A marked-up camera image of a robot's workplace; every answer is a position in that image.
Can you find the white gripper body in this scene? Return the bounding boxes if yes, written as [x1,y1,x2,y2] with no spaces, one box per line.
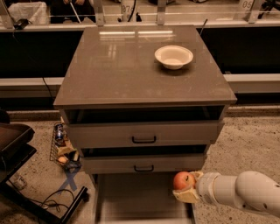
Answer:
[196,172,220,205]

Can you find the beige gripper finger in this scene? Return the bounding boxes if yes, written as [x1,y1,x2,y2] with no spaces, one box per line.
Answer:
[172,187,200,204]
[189,171,204,183]

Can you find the red apple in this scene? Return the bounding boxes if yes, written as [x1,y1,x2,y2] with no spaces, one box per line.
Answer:
[173,171,196,190]

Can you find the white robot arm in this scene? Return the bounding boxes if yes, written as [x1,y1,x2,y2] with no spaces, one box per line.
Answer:
[172,171,280,217]

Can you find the middle grey drawer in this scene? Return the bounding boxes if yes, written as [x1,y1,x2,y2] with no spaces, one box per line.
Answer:
[81,154,205,174]

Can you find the top grey drawer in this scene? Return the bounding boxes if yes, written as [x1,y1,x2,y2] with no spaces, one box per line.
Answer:
[66,121,224,149]

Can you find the bottom open grey drawer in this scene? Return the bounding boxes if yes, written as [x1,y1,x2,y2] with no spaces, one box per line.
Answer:
[94,172,196,224]

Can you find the grey drawer cabinet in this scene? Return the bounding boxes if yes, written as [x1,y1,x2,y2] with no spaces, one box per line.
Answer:
[52,24,238,224]

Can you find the white paper bowl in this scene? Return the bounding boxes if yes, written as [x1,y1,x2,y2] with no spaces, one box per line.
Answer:
[154,45,193,70]

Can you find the blue tape cross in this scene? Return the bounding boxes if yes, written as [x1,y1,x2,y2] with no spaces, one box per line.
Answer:
[59,167,81,192]

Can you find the blue soda can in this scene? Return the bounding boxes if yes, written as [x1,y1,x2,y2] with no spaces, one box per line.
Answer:
[54,123,65,145]

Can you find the black cart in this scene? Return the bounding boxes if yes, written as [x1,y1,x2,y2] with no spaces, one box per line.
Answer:
[0,110,91,224]

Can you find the white cloth covered object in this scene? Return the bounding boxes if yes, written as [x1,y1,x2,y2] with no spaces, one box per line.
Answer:
[8,2,49,25]

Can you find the black device on ledge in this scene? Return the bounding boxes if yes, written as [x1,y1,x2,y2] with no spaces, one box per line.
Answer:
[14,18,29,30]

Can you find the wire basket with snacks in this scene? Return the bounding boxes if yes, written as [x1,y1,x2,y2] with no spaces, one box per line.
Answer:
[50,122,81,170]

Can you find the black floor cable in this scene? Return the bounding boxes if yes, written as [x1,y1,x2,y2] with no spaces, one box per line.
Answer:
[29,188,76,214]

